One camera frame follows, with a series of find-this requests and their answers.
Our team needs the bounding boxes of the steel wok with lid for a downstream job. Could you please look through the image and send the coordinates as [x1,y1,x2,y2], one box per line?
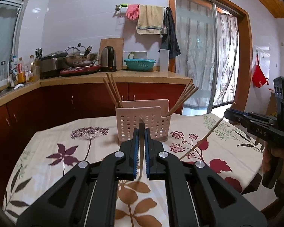
[65,43,98,68]

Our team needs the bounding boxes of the wooden kitchen countertop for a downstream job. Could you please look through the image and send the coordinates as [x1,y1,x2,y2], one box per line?
[0,70,192,107]

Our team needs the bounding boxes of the wooden cutting board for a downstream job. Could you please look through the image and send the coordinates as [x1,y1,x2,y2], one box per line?
[99,37,124,72]

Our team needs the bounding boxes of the pink rubber glove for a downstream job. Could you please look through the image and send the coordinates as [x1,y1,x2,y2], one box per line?
[126,4,139,21]

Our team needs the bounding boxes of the red kitchen cabinets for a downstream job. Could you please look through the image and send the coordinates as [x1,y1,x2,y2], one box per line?
[0,83,115,205]

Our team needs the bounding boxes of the dark hanging cloth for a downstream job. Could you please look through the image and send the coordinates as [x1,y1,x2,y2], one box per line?
[160,7,181,59]

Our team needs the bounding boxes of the beige hanging towel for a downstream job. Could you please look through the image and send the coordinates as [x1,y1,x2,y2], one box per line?
[136,5,164,35]

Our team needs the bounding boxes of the red hanging bag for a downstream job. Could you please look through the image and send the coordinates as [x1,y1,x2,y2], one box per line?
[251,53,269,88]

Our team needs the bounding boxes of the sheer floral curtain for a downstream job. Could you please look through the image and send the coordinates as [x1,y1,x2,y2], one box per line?
[175,0,240,114]

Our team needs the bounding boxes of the pink perforated utensil holder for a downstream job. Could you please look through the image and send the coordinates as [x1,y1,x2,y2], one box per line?
[115,99,171,144]

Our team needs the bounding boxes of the black rice cooker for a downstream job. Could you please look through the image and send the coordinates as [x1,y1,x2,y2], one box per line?
[39,51,68,79]

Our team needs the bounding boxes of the steel electric kettle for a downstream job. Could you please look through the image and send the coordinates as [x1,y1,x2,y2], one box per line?
[100,46,117,72]

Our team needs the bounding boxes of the person's right hand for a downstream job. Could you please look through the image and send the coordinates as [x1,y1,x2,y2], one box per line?
[262,143,284,198]

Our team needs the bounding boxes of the red induction cooker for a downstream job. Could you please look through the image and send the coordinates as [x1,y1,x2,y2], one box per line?
[60,65,100,77]

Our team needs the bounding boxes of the teal plastic basket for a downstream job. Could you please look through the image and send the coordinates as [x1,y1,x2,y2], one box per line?
[124,58,156,71]

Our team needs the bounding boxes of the white plastic jug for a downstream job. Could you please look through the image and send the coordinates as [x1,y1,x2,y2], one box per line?
[159,49,170,72]

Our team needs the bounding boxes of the green white mug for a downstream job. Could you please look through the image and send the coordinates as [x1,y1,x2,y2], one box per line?
[128,51,147,59]

